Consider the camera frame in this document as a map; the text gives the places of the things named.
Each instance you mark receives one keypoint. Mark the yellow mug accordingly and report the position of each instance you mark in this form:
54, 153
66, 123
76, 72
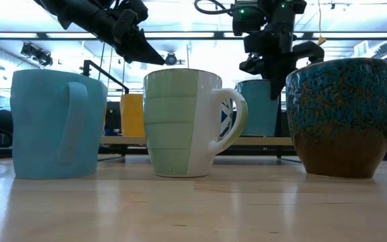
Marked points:
132, 114

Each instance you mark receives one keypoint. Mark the white blue patterned mug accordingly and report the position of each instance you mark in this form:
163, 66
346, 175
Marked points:
226, 117

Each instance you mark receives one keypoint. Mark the black ceiling light cluster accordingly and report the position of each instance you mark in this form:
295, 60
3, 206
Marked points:
37, 54

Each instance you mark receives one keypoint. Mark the black rig crossbar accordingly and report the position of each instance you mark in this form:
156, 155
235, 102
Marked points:
186, 34

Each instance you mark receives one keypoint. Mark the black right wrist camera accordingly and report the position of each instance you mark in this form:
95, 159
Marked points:
247, 21

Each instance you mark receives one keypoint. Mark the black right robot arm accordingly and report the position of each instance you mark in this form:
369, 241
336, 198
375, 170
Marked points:
282, 17

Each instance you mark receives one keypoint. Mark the green and white mug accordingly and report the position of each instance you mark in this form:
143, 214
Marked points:
176, 124

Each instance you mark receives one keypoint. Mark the teal mug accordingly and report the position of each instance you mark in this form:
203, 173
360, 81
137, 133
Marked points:
257, 107

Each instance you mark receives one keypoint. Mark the white ceiling vent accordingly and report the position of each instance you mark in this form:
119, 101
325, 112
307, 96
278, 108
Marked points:
361, 49

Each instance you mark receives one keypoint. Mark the yellow hanging tag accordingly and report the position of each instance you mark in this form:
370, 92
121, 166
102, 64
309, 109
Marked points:
320, 41

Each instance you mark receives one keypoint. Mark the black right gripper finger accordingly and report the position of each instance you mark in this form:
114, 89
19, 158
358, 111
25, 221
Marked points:
278, 82

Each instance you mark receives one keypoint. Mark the light blue mug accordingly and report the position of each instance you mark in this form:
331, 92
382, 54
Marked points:
42, 127

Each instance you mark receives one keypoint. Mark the wooden shelf rack black frame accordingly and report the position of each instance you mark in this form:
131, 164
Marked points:
264, 141

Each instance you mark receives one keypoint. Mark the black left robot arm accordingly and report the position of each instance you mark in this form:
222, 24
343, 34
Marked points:
82, 15

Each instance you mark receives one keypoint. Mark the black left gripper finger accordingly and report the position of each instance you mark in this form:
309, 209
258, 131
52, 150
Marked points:
139, 50

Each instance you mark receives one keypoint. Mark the blue brown speckled mug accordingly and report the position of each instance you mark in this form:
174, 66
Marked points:
341, 117

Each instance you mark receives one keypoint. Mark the black overhead camera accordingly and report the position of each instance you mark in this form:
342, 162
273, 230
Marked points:
171, 60

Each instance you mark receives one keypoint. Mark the black monitor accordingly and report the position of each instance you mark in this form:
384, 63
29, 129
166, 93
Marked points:
113, 117

